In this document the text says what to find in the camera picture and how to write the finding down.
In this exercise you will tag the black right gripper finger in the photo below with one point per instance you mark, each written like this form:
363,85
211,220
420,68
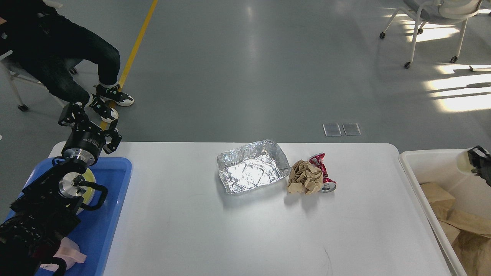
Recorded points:
480,161

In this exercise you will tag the pink mug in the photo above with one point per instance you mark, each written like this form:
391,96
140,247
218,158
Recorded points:
69,252

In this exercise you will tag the seated person in black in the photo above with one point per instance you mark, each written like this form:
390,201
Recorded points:
42,39

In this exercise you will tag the blue plastic tray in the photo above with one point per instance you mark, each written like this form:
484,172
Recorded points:
95,231

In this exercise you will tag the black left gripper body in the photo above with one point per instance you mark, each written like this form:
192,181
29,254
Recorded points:
83,145

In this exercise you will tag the white office chair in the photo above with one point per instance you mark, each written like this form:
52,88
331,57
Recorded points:
440,12

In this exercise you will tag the black white sneaker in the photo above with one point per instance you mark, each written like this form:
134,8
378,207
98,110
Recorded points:
99,106
114,94

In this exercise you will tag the aluminium foil tray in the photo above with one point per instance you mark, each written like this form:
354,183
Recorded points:
251,166

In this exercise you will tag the brown paper in bin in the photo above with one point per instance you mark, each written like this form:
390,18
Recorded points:
450,231

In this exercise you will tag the brown paper bag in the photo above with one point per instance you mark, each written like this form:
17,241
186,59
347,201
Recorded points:
440,200
473,244

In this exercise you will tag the white plastic bin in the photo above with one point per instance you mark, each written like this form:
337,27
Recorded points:
445,167

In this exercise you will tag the brown paper ball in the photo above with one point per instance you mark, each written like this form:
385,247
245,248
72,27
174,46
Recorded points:
305,178

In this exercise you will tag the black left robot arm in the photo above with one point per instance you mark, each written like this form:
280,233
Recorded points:
45,213

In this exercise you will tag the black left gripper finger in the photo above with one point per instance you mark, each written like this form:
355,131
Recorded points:
74,116
112,138

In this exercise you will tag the yellow plastic plate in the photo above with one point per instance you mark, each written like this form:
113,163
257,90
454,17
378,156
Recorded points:
90,178

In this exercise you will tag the crushed red can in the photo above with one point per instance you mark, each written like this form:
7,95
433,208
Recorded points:
328,185

